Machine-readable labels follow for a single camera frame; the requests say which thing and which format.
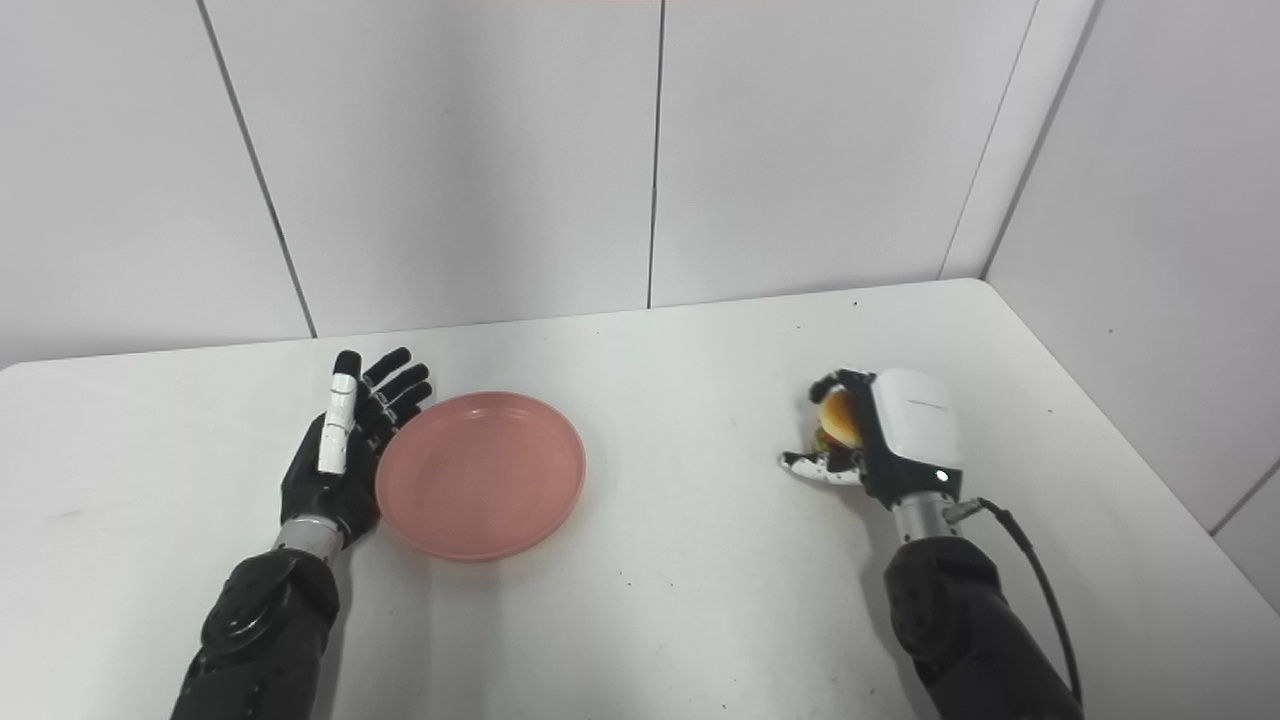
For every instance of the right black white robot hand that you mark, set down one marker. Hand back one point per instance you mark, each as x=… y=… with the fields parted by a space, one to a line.
x=915 y=430

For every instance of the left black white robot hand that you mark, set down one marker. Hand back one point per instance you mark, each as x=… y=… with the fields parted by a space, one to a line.
x=325 y=490

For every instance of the toy hamburger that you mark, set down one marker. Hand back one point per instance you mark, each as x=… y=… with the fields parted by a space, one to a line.
x=840 y=418

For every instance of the pink round plate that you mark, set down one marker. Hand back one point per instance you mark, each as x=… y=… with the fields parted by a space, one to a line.
x=480 y=475

